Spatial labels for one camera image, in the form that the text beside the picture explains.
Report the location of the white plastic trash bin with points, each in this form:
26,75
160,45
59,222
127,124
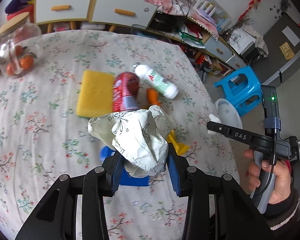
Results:
228,114

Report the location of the red drink can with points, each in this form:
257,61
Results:
125,92

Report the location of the yellow sponge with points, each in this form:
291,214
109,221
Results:
96,94

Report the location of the glass jar with wooden lid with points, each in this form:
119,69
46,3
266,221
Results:
20,45

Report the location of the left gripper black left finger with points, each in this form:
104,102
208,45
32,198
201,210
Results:
110,180

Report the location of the white plastic bottle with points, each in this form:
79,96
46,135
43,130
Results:
156,80

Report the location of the wooden cabinet with drawers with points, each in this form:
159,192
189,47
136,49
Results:
132,13

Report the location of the blue plastic stool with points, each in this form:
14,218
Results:
242,89

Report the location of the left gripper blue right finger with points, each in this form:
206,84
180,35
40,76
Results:
177,168

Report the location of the yellow wrapper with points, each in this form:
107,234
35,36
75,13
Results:
179,147

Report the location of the orange peel piece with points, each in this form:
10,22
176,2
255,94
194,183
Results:
152,97

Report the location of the small tissue ball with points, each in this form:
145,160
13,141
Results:
213,118

